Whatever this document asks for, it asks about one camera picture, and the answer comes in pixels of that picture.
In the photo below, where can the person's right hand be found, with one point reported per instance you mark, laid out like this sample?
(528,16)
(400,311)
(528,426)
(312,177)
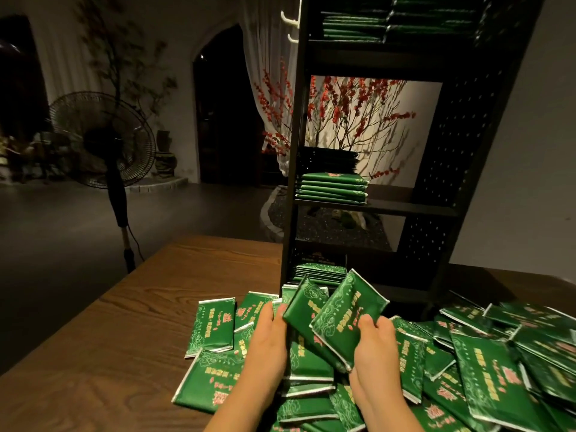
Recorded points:
(378,360)

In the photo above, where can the person's left hand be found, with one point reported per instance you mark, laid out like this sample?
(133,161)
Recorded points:
(267,351)

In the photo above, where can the bundle of green packets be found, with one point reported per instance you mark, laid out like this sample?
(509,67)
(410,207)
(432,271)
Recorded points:
(337,315)

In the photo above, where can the pile of green packets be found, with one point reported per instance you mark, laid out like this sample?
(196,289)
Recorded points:
(504,364)

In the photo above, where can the black metal shelf rack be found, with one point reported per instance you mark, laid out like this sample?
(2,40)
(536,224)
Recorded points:
(477,130)

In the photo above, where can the person's left forearm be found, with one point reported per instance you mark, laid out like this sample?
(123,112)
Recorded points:
(243,407)

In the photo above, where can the dark vase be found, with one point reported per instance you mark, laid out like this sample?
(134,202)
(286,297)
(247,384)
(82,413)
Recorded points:
(165,157)

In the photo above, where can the red berry branches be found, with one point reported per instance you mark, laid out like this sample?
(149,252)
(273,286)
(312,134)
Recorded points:
(360,108)

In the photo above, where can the black standing fan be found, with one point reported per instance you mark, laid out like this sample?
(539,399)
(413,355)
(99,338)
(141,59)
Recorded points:
(103,139)

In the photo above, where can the white curtain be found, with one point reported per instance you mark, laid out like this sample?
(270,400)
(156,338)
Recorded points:
(265,40)
(58,40)

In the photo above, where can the white hook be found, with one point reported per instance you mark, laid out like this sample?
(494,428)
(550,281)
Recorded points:
(292,37)
(292,15)

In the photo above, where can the bare branched tree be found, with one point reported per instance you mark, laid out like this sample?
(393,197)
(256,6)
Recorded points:
(121,49)

